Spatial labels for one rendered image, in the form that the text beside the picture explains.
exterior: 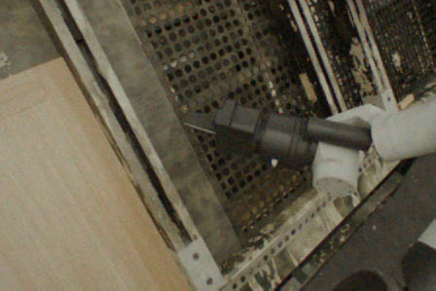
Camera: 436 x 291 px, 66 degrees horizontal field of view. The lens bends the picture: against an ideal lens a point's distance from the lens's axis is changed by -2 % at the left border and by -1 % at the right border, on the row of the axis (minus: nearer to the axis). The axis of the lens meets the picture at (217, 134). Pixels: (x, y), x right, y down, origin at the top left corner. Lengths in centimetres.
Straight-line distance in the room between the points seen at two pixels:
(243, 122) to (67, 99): 34
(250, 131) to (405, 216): 176
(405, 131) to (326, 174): 12
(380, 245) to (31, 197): 174
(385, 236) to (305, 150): 160
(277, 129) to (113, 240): 40
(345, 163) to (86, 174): 46
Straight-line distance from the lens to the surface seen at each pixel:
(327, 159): 54
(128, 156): 65
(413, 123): 50
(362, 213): 190
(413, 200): 231
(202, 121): 58
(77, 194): 70
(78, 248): 72
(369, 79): 115
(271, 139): 53
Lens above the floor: 167
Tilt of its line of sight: 45 degrees down
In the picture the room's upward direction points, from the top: straight up
